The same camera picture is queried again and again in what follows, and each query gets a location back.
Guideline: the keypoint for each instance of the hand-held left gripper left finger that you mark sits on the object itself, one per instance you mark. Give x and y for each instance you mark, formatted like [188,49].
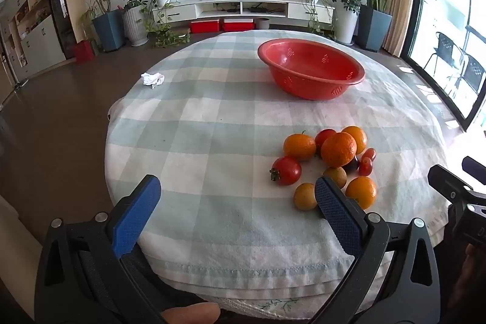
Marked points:
[136,217]

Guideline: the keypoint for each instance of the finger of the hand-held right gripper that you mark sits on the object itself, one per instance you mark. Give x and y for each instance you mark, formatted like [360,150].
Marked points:
[474,165]
[448,183]

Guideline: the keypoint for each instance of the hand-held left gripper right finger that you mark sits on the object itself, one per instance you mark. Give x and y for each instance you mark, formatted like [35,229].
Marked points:
[338,216]

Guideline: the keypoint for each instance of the small yellow-brown fruit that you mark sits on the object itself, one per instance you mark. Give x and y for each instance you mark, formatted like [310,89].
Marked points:
[335,178]
[303,197]

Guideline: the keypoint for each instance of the dark plum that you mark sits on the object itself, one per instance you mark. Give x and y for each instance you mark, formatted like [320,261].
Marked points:
[353,165]

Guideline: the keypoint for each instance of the cherry tomato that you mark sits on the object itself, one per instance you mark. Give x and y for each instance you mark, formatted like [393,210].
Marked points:
[369,154]
[365,167]

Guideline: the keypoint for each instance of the large mandarin orange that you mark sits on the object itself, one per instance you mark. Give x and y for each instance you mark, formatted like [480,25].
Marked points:
[338,153]

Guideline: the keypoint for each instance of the large red tomato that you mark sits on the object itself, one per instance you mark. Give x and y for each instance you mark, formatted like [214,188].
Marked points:
[287,171]

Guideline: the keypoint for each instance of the mandarin orange with stem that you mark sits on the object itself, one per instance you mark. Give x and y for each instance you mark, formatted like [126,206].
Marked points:
[299,147]

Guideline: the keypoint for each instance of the red colander bowl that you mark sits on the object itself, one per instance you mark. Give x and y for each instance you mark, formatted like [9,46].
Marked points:
[303,81]

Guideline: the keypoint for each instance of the person's right hand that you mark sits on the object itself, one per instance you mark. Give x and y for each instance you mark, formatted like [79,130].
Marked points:
[477,265]

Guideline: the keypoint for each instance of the person's left hand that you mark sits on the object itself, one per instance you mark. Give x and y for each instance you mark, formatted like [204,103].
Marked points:
[193,313]

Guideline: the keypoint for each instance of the black chair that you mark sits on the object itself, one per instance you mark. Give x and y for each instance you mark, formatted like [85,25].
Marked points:
[470,73]
[444,50]

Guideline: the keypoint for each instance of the checked tablecloth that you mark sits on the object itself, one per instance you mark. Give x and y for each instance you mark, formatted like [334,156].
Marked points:
[209,138]

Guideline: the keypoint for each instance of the white floral cloth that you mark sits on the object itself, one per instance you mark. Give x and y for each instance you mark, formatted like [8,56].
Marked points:
[273,305]

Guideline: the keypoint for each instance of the white crumpled tissue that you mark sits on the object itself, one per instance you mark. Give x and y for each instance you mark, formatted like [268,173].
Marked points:
[152,78]

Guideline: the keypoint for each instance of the red bin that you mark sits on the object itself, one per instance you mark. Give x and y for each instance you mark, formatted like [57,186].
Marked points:
[83,51]

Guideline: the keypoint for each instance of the plant in white ribbed pot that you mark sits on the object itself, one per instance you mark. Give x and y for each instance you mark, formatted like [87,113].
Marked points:
[135,26]

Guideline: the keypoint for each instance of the bushy plant in white pot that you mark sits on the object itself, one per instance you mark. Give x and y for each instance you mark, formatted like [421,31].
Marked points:
[345,14]

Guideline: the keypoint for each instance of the red storage box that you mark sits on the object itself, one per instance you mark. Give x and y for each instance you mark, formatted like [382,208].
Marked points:
[205,26]
[236,24]

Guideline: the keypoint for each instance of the small grey pot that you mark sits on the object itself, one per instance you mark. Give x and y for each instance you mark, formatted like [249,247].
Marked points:
[263,23]

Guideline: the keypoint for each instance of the black set-top box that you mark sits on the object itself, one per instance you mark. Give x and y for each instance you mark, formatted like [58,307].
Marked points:
[259,9]

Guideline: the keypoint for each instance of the white TV cabinet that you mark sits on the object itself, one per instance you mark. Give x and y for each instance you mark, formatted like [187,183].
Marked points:
[246,7]

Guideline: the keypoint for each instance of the wall cabinet unit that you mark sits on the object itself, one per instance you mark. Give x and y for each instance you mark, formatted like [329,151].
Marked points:
[30,28]

